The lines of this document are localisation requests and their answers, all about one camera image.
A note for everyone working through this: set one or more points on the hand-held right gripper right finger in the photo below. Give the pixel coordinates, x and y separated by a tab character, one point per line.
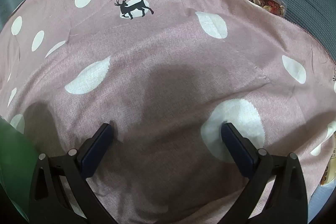
237	150

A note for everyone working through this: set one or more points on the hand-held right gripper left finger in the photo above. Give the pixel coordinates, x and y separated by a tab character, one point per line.
97	148

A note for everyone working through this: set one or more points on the green plastic basin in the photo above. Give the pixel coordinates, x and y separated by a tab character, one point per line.
13	161

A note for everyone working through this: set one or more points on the yellowish printed packet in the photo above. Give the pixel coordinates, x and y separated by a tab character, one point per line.
331	161

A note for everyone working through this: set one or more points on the light blue cloth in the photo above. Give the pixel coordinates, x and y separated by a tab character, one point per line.
320	203

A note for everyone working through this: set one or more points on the pink polka dot deer blanket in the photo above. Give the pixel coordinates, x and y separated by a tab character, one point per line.
157	56

